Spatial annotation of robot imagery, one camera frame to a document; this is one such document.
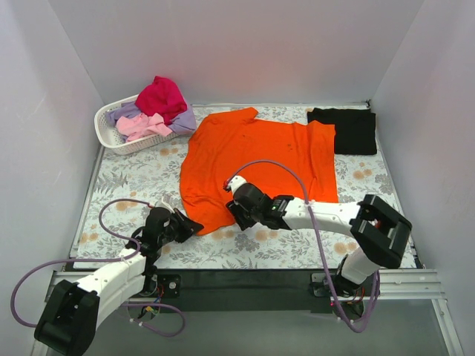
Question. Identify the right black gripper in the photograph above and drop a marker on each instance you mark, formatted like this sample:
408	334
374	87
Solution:
239	213

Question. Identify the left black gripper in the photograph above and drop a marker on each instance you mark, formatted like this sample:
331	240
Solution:
182	226

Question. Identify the orange t shirt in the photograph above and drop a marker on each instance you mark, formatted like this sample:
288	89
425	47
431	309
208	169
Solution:
279	158

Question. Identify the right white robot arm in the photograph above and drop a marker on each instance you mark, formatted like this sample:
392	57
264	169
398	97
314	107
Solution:
381	231

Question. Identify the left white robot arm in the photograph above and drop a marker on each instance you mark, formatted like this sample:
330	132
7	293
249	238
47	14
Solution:
75	310

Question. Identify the floral table mat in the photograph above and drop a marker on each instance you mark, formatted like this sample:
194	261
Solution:
123	186

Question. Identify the lavender t shirt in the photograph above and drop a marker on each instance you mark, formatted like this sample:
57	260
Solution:
183	124

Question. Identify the pink t shirt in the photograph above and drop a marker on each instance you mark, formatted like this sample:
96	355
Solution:
141	126

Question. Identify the white plastic laundry basket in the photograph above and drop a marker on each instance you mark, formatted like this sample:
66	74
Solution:
110	138

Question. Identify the folded black t shirt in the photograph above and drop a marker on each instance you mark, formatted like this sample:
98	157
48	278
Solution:
355	130

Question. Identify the magenta t shirt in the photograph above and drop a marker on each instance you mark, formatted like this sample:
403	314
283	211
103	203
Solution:
163	97

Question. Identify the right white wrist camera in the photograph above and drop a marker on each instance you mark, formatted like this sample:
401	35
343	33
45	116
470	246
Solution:
231	185

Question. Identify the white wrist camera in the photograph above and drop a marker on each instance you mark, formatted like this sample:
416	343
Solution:
164	202
231	185

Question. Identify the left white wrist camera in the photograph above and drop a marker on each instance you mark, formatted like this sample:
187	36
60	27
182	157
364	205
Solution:
164	202

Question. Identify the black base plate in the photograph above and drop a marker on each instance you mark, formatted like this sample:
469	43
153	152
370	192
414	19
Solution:
240	290

